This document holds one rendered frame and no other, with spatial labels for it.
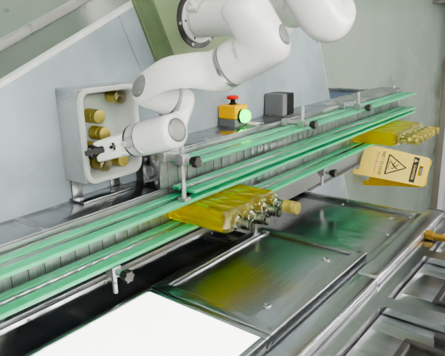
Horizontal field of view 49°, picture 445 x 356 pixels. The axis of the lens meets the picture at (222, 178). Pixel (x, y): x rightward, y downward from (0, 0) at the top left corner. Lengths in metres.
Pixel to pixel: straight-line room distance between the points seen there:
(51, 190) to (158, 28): 0.50
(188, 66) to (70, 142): 0.39
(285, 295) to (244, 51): 0.56
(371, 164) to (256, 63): 3.78
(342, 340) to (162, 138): 0.54
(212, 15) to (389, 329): 0.85
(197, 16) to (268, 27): 0.50
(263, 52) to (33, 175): 0.61
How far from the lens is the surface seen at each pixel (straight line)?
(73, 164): 1.22
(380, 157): 4.65
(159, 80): 0.97
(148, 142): 1.04
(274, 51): 0.89
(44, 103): 1.21
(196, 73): 0.96
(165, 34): 1.35
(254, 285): 1.20
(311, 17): 0.93
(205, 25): 1.35
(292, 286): 1.19
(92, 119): 1.22
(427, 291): 1.33
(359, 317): 1.14
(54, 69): 1.23
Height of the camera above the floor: 1.78
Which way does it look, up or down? 37 degrees down
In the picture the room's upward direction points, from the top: 101 degrees clockwise
